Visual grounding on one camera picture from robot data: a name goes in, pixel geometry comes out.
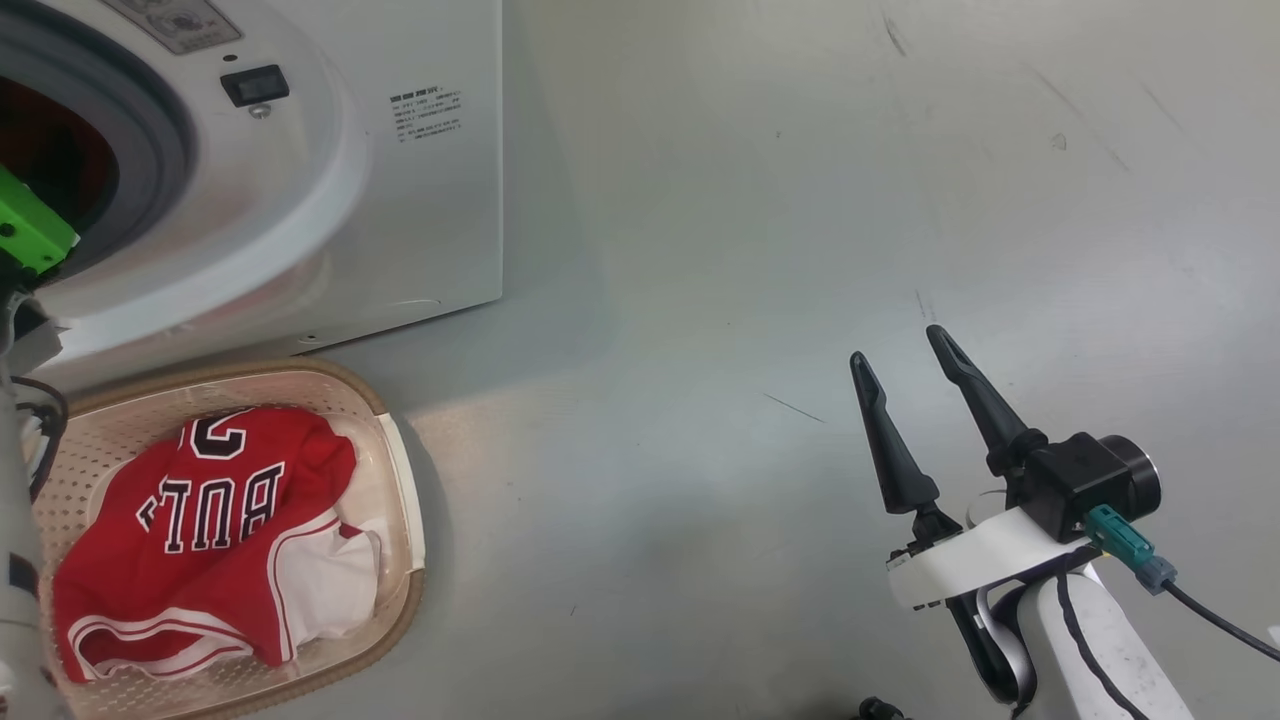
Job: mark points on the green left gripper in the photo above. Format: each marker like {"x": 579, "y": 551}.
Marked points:
{"x": 30, "y": 230}

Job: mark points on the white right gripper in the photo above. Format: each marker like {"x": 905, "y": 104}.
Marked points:
{"x": 970, "y": 565}

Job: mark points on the red Bulls basketball jersey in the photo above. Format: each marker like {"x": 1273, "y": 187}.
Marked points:
{"x": 200, "y": 500}

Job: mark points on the white front-load washing machine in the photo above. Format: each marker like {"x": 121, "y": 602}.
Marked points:
{"x": 400, "y": 200}

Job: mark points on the cream perforated laundry basket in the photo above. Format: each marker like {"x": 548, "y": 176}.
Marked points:
{"x": 395, "y": 520}

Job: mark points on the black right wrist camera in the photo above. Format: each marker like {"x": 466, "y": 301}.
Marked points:
{"x": 1080, "y": 480}

